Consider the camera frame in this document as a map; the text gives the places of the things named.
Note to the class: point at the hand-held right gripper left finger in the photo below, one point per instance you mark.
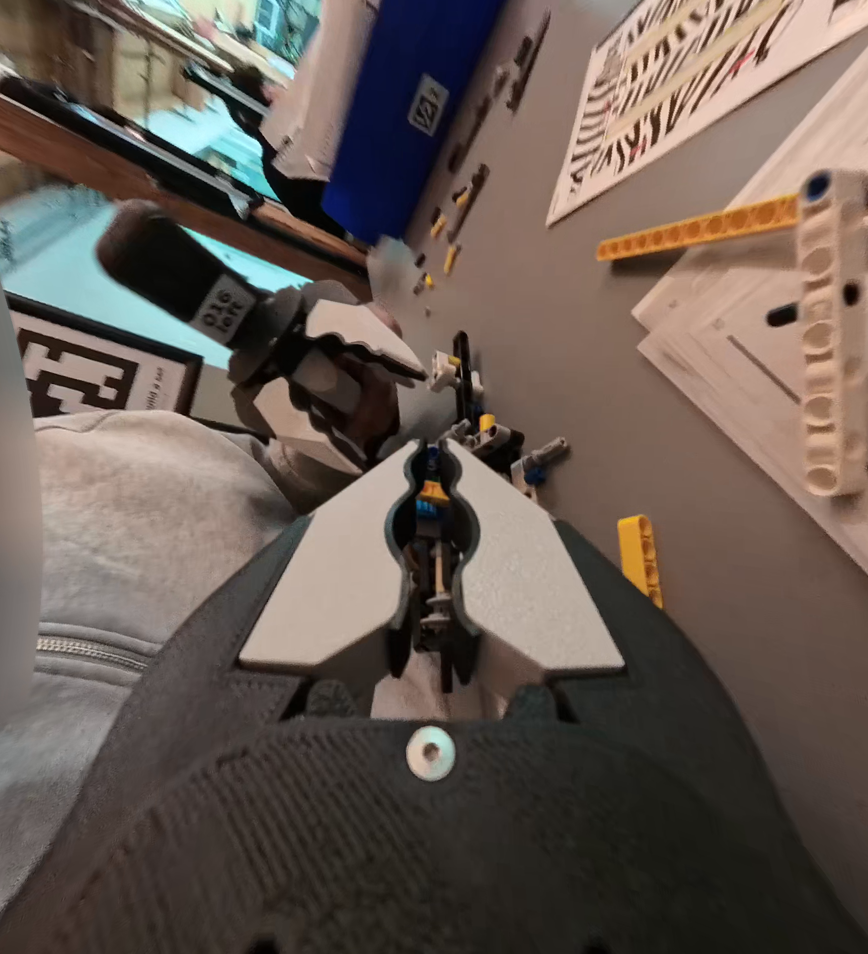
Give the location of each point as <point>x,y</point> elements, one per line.
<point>329,589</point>

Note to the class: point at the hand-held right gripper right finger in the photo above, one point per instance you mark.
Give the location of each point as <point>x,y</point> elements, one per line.
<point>538,589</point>

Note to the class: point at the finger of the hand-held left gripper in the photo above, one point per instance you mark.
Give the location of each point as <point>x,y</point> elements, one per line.
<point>292,428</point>
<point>359,328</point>

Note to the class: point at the multicoloured lego technic assembly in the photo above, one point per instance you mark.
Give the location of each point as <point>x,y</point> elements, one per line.
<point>432,493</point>

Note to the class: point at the person's left forearm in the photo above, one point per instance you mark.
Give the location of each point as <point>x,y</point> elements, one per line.
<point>180,507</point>

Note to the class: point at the short yellow lego beam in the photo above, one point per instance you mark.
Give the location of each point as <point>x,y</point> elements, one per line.
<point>639,559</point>

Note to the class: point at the scattered small lego pieces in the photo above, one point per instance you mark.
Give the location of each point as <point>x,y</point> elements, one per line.
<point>450,257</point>

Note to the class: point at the black lego panel yellow pin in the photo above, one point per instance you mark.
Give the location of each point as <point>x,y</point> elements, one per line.
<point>475,194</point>

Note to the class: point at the black curved lego panel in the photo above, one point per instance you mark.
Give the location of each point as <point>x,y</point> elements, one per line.
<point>478,123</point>

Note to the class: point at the black long lego panel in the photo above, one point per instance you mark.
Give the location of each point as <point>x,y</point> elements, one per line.
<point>525,56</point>

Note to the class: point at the long yellow lego beam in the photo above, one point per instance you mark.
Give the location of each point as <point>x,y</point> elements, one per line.
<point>702,227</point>

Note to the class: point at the white lego beam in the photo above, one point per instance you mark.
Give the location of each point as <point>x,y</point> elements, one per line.
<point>814,298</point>

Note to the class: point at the person's left hand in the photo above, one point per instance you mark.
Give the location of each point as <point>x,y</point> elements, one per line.
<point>375,406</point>

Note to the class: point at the wooden ledge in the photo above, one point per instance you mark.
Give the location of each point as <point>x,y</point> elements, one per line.
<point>106,168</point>

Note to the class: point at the framed black white poster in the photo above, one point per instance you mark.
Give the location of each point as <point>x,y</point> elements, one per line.
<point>76,373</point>

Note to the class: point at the blue box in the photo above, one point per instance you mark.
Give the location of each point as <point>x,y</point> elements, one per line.
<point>389,112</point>

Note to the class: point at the pale plastic bag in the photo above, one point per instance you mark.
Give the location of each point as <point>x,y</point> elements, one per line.
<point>314,89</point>

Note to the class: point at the white instruction booklet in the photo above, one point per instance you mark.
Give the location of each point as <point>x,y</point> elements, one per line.
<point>739,387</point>

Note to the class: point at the zebra striped sticker sheet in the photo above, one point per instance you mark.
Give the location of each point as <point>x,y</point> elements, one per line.
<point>672,89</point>

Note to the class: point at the person in grey sweatshirt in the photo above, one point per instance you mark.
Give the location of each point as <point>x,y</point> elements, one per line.
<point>1,820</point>

